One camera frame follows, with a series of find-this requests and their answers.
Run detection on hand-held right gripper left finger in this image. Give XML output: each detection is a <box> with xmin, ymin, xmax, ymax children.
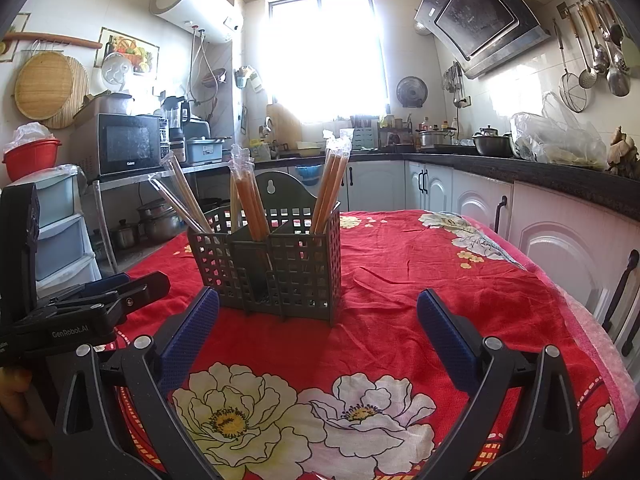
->
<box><xmin>50</xmin><ymin>286</ymin><xmax>223</xmax><ymax>480</ymax></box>

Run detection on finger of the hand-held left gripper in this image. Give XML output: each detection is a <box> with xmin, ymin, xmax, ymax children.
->
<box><xmin>82</xmin><ymin>273</ymin><xmax>132</xmax><ymax>298</ymax></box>
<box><xmin>107</xmin><ymin>271</ymin><xmax>172</xmax><ymax>328</ymax></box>

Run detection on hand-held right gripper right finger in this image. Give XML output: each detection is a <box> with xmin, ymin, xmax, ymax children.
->
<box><xmin>416</xmin><ymin>287</ymin><xmax>583</xmax><ymax>480</ymax></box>

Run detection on dark green plastic utensil basket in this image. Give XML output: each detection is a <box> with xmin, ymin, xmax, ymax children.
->
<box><xmin>186</xmin><ymin>170</ymin><xmax>343</xmax><ymax>328</ymax></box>

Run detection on bunch of chopsticks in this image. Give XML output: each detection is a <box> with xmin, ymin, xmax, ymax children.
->
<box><xmin>147</xmin><ymin>130</ymin><xmax>353</xmax><ymax>268</ymax></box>

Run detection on row of hanging kitchen utensils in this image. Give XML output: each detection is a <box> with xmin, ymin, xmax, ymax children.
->
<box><xmin>557</xmin><ymin>0</ymin><xmax>633</xmax><ymax>98</ymax></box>

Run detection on person's left hand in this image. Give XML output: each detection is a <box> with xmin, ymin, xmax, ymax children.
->
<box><xmin>0</xmin><ymin>360</ymin><xmax>38</xmax><ymax>443</ymax></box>

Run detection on plastic drawer unit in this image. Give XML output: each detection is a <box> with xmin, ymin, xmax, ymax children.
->
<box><xmin>30</xmin><ymin>162</ymin><xmax>103</xmax><ymax>293</ymax></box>

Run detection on red floral tablecloth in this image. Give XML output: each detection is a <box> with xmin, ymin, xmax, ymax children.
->
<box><xmin>112</xmin><ymin>209</ymin><xmax>628</xmax><ymax>480</ymax></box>

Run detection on metal shelf rack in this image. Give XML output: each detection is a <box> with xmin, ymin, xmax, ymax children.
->
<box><xmin>90</xmin><ymin>160</ymin><xmax>236</xmax><ymax>271</ymax></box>

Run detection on white base cabinets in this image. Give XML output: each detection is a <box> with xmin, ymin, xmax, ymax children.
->
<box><xmin>295</xmin><ymin>157</ymin><xmax>640</xmax><ymax>356</ymax></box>

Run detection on black microwave oven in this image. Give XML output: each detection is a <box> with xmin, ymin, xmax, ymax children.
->
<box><xmin>82</xmin><ymin>112</ymin><xmax>168</xmax><ymax>178</ymax></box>

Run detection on red plastic basin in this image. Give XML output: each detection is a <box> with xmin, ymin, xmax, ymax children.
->
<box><xmin>2</xmin><ymin>139</ymin><xmax>63</xmax><ymax>183</ymax></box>

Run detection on light blue plastic container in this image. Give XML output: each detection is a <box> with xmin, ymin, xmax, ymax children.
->
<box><xmin>185</xmin><ymin>136</ymin><xmax>226</xmax><ymax>166</ymax></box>

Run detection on white plastic bag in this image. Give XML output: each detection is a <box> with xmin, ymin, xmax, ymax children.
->
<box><xmin>11</xmin><ymin>121</ymin><xmax>55</xmax><ymax>145</ymax></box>

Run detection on cardboard box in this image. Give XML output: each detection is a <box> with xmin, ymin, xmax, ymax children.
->
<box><xmin>72</xmin><ymin>92</ymin><xmax>136</xmax><ymax>128</ymax></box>

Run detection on black blender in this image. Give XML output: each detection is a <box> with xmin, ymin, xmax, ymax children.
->
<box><xmin>162</xmin><ymin>95</ymin><xmax>192</xmax><ymax>163</ymax></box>

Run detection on black countertop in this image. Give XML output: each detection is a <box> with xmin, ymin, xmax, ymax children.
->
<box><xmin>220</xmin><ymin>147</ymin><xmax>640</xmax><ymax>221</ymax></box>

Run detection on large steel cooking pot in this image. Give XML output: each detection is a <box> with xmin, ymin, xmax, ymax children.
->
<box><xmin>417</xmin><ymin>127</ymin><xmax>458</xmax><ymax>150</ymax></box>

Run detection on woven bamboo tray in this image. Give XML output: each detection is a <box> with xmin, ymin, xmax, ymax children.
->
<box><xmin>14</xmin><ymin>51</ymin><xmax>90</xmax><ymax>131</ymax></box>

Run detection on wooden cutting board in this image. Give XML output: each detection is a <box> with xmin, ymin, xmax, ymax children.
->
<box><xmin>266</xmin><ymin>102</ymin><xmax>303</xmax><ymax>143</ymax></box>

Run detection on light blue knife holder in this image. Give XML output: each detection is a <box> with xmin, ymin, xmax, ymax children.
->
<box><xmin>350</xmin><ymin>116</ymin><xmax>373</xmax><ymax>150</ymax></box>

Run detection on clear plastic bag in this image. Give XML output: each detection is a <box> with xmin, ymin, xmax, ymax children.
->
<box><xmin>510</xmin><ymin>91</ymin><xmax>608</xmax><ymax>168</ymax></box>

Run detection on wooden rolling pin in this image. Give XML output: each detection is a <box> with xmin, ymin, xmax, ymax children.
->
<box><xmin>5</xmin><ymin>31</ymin><xmax>103</xmax><ymax>50</ymax></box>

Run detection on ginger root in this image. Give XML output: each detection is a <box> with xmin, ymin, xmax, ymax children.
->
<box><xmin>606</xmin><ymin>127</ymin><xmax>640</xmax><ymax>180</ymax></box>

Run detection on hanging small kitchen tools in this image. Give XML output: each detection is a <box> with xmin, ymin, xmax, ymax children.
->
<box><xmin>442</xmin><ymin>62</ymin><xmax>468</xmax><ymax>108</ymax></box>

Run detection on white water heater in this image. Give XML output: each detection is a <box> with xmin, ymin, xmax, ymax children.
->
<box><xmin>149</xmin><ymin>0</ymin><xmax>244</xmax><ymax>43</ymax></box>

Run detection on kitchen window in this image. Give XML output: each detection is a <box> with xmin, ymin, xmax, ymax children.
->
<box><xmin>267</xmin><ymin>0</ymin><xmax>391</xmax><ymax>123</ymax></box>

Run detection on black range hood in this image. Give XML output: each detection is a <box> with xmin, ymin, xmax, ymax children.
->
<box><xmin>414</xmin><ymin>0</ymin><xmax>553</xmax><ymax>80</ymax></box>

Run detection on fruit wall poster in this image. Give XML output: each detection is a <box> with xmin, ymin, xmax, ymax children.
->
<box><xmin>95</xmin><ymin>27</ymin><xmax>161</xmax><ymax>76</ymax></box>

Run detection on small wall fan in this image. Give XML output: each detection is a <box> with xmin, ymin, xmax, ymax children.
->
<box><xmin>396</xmin><ymin>76</ymin><xmax>429</xmax><ymax>108</ymax></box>

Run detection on wire mesh strainer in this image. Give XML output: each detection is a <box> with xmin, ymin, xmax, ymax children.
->
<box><xmin>552</xmin><ymin>19</ymin><xmax>587</xmax><ymax>113</ymax></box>

